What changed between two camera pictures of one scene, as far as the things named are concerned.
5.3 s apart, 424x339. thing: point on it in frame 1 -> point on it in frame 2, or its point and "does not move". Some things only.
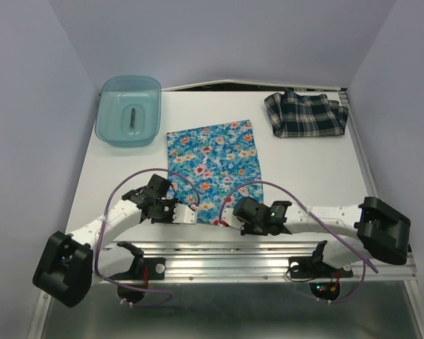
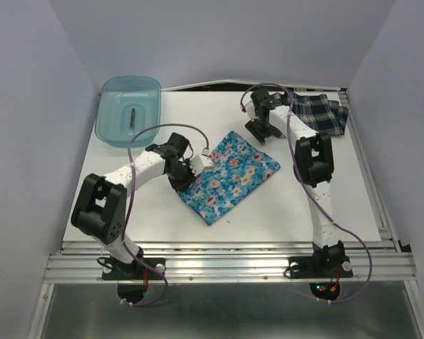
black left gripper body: [165, 212] -> [182, 175]
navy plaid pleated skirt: [294, 115] does not move
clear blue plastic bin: [128, 110] does not move
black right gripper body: [253, 228] -> [260, 129]
